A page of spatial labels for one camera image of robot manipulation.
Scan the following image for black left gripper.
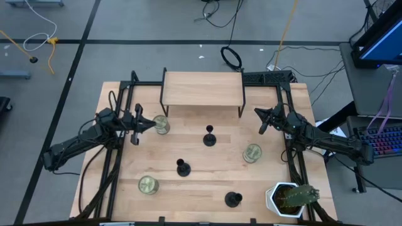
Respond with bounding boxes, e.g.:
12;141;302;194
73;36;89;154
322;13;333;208
122;103;157;146

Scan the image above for backlit rainbow keyboard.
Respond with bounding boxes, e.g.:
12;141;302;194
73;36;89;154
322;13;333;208
356;124;402;158

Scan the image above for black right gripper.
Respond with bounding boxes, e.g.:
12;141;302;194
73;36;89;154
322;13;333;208
253;104;288;136

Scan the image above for white hexagonal plant pot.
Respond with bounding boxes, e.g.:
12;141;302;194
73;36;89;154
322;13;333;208
265;181;307;218

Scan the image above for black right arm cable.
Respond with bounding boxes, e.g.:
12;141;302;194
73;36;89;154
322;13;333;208
331;153;402;204

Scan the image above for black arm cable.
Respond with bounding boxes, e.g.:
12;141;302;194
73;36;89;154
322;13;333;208
52;143;107;215
331;153;402;204

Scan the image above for black caster base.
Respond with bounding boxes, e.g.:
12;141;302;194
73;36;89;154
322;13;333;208
0;96;13;114

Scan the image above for wooden shelf riser black legs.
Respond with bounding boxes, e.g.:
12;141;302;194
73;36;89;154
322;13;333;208
159;67;246;119

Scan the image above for black stand pole with caster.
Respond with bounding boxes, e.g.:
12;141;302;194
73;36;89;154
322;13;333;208
352;165;367;193

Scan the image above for thin black cables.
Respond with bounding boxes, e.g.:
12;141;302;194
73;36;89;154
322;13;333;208
266;45;346;106

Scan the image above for grey blue furniture base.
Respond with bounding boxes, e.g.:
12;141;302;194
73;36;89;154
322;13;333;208
5;0;65;8
0;70;31;80

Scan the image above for black perforated bracket plate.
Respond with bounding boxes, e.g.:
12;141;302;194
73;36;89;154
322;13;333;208
243;70;296;85

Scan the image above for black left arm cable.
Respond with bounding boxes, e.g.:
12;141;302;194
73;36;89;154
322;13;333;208
52;143;107;215

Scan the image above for white floor cable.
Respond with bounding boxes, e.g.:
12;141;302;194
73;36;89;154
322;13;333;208
23;0;58;53

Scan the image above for purple lanyard strap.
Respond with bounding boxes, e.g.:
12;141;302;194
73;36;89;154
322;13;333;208
370;70;399;127

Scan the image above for long yellow floor cable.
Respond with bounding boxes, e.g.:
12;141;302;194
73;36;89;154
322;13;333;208
272;0;299;70

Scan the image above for black loose floor cables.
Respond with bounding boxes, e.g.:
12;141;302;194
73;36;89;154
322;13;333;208
193;0;245;48

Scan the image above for yellow cable with plug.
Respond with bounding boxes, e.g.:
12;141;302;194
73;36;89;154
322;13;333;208
0;30;60;75

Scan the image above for grey side desk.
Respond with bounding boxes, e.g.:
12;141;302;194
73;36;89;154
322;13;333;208
339;42;402;119

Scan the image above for computer monitor blue screen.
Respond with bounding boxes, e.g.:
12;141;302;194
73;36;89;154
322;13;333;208
350;0;402;69

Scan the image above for coiled black cable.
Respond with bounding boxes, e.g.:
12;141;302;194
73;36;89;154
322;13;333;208
220;46;244;71

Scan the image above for glass jar right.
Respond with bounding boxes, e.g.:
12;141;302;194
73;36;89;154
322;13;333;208
242;143;263;164

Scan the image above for silver tin can green label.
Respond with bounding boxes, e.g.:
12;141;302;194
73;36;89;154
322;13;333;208
153;114;171;136
138;175;160;195

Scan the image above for green cactus plant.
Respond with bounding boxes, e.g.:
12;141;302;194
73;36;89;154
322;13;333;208
278;184;320;208

